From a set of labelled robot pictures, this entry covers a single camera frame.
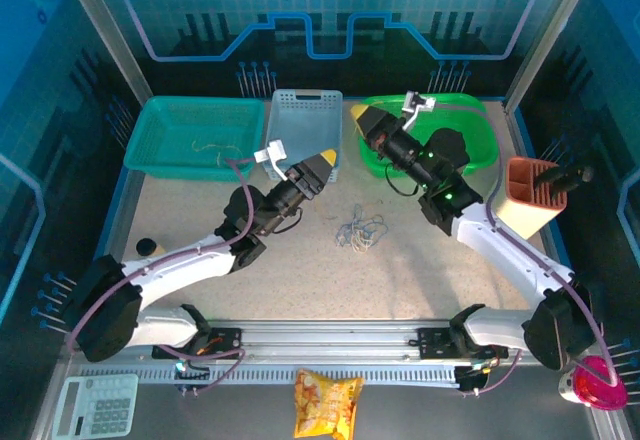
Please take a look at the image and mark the pink plastic cup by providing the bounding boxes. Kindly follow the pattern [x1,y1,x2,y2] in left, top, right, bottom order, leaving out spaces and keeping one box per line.
[558,354,629,414]

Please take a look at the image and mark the bright green plastic basket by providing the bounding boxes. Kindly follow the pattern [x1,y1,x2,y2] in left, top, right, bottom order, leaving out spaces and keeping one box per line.
[355,92,500,180]

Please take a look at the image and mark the teal plastic basket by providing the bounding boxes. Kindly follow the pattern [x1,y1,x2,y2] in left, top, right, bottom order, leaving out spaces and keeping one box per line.
[123,95,266,182]

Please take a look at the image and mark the aluminium frame post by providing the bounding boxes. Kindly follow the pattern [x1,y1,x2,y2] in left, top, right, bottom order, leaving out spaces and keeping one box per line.
[53,0,154,104]
[502,0,599,116]

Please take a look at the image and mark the pale blue perforated basket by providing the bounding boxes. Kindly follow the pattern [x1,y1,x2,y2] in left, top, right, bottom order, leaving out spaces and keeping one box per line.
[262,88,345,182]

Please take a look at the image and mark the light blue thin cable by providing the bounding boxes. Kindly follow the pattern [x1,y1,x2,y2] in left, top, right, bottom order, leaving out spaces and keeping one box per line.
[334,226,361,250]

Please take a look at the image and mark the slotted cable duct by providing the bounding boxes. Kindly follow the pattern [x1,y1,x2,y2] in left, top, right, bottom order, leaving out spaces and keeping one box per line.
[79,365,461,387]

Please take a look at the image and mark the small black-capped bottle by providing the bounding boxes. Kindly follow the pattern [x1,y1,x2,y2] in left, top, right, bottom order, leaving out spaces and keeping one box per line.
[135,237,169,259]

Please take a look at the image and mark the tan thin cable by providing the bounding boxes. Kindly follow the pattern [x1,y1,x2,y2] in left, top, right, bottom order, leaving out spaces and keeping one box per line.
[191,138,243,168]

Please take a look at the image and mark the black handled tool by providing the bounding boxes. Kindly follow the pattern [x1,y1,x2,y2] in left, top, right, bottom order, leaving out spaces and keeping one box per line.
[532,163,596,196]

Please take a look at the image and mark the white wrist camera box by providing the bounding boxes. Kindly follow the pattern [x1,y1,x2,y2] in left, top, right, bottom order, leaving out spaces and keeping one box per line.
[253,140,290,182]
[402,90,437,131]

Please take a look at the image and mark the yellow chips bag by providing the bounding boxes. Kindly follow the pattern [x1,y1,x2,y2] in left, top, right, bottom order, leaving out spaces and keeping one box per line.
[292,367,366,440]

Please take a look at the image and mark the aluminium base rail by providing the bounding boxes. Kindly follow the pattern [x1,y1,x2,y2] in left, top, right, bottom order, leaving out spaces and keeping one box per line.
[64,318,599,369]

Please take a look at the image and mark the white calculator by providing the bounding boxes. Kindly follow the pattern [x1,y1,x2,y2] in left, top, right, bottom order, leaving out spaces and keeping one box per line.
[51,373,140,439]

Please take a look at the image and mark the purple camera cable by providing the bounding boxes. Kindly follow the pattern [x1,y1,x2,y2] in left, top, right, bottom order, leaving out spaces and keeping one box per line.
[433,102,619,397]
[66,156,257,396]

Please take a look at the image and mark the terracotta slotted holder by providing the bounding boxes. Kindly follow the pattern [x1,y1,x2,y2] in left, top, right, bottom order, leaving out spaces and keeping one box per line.
[492,156,569,241]

